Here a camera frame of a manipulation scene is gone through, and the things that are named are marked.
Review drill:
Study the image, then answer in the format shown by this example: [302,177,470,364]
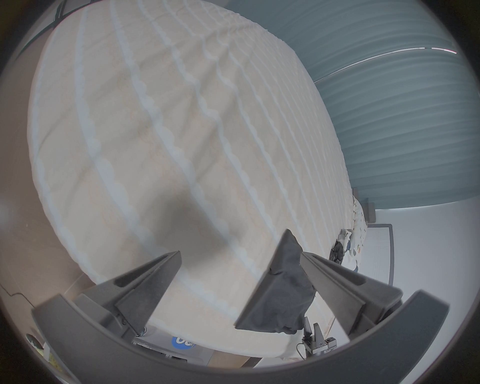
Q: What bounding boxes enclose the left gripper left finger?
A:
[77,250,183,336]

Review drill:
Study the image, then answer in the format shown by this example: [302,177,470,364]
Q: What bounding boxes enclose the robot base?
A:
[131,325,212,366]

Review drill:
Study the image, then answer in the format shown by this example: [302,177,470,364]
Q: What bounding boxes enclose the grey bedside table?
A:
[352,189,376,223]

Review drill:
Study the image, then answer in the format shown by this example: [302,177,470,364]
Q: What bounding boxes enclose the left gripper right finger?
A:
[300,251,404,334]

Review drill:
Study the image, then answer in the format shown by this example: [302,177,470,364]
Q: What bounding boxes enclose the white printed pillow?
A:
[350,197,369,271]

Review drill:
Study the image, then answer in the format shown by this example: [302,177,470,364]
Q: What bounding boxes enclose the bed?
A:
[27,0,394,359]

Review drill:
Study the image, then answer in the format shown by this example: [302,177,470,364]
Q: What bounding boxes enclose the black T-shirt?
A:
[234,229,316,334]

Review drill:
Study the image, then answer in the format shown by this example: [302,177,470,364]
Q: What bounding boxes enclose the blue-green curtain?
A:
[225,0,460,82]
[312,48,480,211]

